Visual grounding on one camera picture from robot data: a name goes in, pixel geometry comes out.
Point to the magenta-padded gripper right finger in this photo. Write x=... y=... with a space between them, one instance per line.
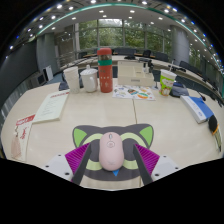
x=148 y=160

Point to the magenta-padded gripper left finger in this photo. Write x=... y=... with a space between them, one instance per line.
x=75 y=159

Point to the pink computer mouse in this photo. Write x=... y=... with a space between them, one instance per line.
x=111 y=153

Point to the cat-face mouse pad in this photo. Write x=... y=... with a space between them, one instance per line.
x=100 y=130

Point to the red and white leaflet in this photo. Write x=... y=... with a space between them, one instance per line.
x=22 y=136

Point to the white paper booklet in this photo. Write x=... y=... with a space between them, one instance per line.
x=51 y=106

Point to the colourful sticker sheet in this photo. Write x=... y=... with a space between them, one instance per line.
x=133 y=92

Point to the blue and white book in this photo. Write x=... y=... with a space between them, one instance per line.
x=198 y=108

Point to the dark conference microphone base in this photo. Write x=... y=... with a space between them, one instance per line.
x=62 y=86
x=180 y=90

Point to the green-print drink cup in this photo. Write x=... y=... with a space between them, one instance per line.
x=166 y=84

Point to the white paper cup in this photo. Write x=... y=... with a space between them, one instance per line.
x=72 y=80

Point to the white lidded mug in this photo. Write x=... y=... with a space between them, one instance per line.
x=89 y=80

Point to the beige cardboard box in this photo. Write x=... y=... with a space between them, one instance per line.
x=135 y=76

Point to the red drink bottle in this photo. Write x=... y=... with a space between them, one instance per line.
x=105 y=71

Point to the dark office chairs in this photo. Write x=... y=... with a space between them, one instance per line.
x=186 y=65

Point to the ceiling lights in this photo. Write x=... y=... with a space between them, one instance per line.
x=100 y=11

